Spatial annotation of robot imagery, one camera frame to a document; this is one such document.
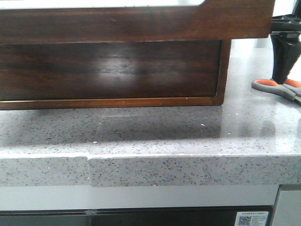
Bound black appliance under counter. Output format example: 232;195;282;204
0;206;273;226

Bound dark wooden drawer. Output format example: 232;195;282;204
0;0;275;45

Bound dark wooden drawer cabinet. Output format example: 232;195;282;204
0;40;230;110

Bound white QR code label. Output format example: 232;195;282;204
234;211;269;226

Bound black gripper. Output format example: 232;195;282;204
270;14;301;84

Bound grey orange scissors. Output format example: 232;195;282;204
251;79;301;105

